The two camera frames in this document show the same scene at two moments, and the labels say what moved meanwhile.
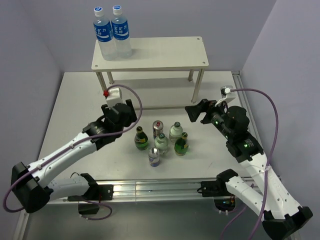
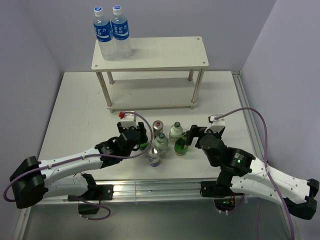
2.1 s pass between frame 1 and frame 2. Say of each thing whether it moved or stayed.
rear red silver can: stayed
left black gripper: moved
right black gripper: moved
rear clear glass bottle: stayed
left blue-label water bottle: stayed
